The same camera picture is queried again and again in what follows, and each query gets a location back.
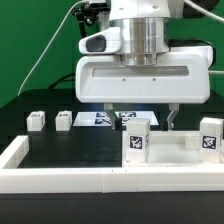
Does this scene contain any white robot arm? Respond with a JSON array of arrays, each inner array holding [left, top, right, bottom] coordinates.
[[76, 0, 216, 129]]

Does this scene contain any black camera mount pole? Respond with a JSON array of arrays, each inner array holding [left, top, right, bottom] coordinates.
[[72, 3, 109, 38]]

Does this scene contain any white sheet with tags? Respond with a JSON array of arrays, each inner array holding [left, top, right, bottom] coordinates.
[[73, 111, 158, 127]]

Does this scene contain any black cable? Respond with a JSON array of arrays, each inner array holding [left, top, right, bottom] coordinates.
[[48, 71, 78, 90]]

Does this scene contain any white U-shaped fence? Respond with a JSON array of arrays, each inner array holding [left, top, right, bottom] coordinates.
[[0, 135, 224, 194]]

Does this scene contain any white cable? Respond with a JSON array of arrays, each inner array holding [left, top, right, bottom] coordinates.
[[17, 0, 88, 97]]

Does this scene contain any white square table top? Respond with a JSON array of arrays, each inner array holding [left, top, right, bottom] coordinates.
[[121, 129, 224, 169]]

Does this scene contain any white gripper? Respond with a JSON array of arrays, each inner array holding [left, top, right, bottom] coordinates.
[[75, 46, 212, 130]]

